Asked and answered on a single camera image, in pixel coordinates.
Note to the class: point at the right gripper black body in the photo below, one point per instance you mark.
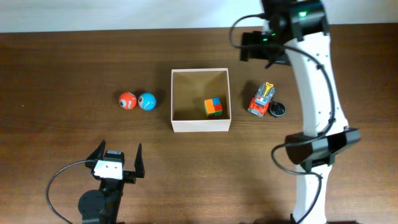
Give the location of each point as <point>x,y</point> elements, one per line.
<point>247,46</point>

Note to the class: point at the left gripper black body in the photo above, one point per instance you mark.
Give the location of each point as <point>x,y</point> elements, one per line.
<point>129,177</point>

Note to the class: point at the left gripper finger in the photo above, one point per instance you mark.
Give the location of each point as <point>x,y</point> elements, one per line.
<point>139,163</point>
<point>97,154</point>

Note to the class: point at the red toy fire truck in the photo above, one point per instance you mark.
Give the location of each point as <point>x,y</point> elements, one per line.
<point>260,103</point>

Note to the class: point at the multicolour puzzle cube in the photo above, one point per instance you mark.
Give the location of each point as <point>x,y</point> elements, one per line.
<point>213,107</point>

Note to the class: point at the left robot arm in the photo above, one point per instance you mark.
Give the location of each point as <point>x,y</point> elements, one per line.
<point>102,205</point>

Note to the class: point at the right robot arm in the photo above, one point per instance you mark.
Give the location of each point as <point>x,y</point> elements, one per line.
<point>297,33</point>

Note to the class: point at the red toy ball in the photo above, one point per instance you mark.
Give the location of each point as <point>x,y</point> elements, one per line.
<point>127,100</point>

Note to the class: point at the blue toy ball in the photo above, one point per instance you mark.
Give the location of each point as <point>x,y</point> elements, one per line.
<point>147,101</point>

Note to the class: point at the black round toy wheel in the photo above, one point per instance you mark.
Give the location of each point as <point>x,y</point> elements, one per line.
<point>277,109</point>

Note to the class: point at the pink open cardboard box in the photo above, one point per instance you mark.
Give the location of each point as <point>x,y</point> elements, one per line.
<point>189,90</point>

